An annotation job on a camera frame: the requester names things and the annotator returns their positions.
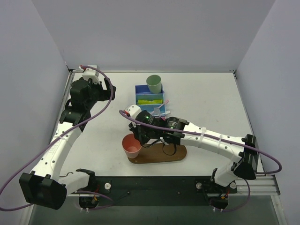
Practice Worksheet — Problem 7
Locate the pink plastic cup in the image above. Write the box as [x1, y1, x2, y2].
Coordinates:
[122, 134, 142, 158]

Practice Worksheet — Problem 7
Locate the clear textured plastic box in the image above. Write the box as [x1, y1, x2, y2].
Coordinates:
[152, 107, 161, 117]

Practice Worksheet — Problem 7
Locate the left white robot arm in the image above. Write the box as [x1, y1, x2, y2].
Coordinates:
[19, 78, 116, 210]

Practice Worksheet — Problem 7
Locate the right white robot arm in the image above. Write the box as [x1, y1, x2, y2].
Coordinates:
[125, 109, 258, 187]

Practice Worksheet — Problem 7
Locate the brown wooden oval tray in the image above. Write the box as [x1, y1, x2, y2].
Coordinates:
[128, 143, 187, 164]

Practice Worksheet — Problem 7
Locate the light blue toothbrush bin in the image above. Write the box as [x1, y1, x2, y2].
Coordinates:
[138, 105, 167, 114]

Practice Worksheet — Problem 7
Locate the yellow-green toothpaste tube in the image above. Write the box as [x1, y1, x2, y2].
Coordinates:
[137, 99, 163, 105]

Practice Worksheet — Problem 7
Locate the white toothbrush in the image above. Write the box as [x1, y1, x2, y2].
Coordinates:
[158, 111, 171, 117]

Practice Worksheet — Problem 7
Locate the light blue toothpaste bin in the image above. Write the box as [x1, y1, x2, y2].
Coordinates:
[135, 94, 165, 104]

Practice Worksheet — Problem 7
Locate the dark blue bin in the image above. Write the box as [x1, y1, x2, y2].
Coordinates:
[135, 85, 164, 95]

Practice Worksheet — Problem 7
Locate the green plastic cup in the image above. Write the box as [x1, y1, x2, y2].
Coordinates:
[146, 75, 162, 94]

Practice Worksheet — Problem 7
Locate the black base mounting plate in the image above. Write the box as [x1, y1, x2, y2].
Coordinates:
[79, 176, 237, 209]

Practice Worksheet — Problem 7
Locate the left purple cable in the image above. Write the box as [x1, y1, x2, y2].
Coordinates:
[0, 66, 117, 210]

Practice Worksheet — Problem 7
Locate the purple cable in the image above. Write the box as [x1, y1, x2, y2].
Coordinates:
[0, 66, 117, 210]
[119, 110, 283, 213]

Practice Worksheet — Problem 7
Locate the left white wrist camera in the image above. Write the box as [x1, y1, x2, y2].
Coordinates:
[79, 66, 100, 84]

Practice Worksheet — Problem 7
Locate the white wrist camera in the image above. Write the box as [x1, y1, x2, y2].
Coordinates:
[125, 105, 142, 120]
[79, 66, 100, 84]

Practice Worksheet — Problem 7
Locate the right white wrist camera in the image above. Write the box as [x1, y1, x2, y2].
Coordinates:
[125, 105, 142, 120]

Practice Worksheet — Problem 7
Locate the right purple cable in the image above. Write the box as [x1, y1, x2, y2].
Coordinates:
[119, 110, 283, 213]

